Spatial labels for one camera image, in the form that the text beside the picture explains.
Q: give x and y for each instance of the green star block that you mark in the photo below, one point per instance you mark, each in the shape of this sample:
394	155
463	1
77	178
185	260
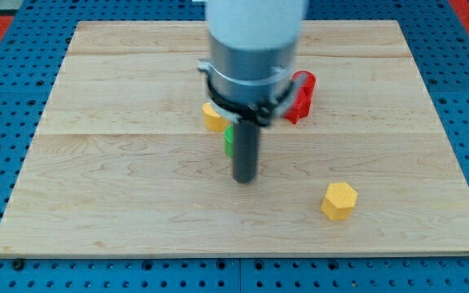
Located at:
229	141

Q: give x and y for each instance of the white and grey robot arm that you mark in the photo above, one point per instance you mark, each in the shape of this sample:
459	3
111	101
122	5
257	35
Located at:
252	46

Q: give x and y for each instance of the red star block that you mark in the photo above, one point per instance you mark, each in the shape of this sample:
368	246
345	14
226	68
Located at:
300	108

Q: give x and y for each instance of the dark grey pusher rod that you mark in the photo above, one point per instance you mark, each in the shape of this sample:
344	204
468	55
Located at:
245	151

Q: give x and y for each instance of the yellow rounded block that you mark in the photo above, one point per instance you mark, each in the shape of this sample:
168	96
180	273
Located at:
212	120

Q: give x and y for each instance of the red cylinder block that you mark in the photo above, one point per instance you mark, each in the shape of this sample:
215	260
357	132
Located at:
309	83

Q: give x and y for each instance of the light wooden board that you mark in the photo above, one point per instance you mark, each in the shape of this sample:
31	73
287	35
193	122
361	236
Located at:
122	166

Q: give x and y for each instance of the yellow hexagon block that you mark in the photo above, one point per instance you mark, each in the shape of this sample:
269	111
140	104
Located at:
339	201

